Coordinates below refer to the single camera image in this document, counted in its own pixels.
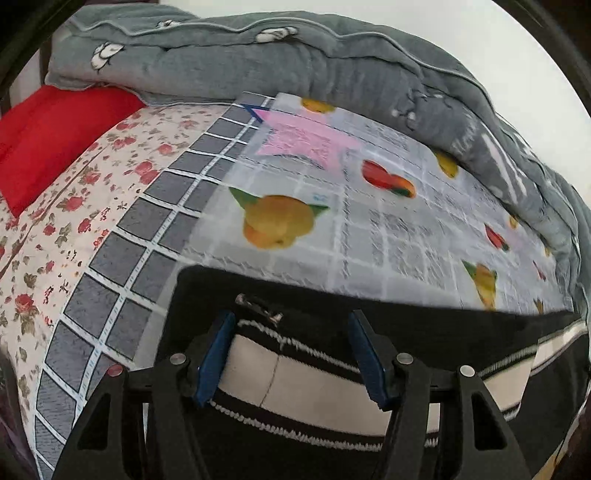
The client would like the black pants white striped waistband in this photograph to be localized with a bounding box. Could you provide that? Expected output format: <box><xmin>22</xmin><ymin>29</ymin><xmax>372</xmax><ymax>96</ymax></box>
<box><xmin>156</xmin><ymin>266</ymin><xmax>590</xmax><ymax>479</ymax></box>

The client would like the floral bed sheet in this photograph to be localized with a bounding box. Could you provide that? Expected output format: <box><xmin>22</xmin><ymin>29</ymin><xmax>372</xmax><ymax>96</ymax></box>
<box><xmin>1</xmin><ymin>106</ymin><xmax>224</xmax><ymax>476</ymax></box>

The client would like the grey checked fruit print cover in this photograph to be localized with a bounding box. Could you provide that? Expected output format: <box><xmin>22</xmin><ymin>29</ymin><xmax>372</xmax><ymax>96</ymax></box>
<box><xmin>35</xmin><ymin>95</ymin><xmax>570</xmax><ymax>479</ymax></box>

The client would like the red pillow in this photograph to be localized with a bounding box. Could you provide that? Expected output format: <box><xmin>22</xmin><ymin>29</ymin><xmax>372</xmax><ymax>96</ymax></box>
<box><xmin>1</xmin><ymin>86</ymin><xmax>144</xmax><ymax>217</ymax></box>

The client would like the grey plush blanket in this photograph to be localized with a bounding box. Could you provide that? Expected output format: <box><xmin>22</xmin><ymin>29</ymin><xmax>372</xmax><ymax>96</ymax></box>
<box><xmin>45</xmin><ymin>3</ymin><xmax>590</xmax><ymax>313</ymax></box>

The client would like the dark wooden headboard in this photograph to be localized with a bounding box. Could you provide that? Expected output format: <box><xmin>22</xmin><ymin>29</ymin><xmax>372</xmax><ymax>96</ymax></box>
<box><xmin>1</xmin><ymin>37</ymin><xmax>52</xmax><ymax>115</ymax></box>

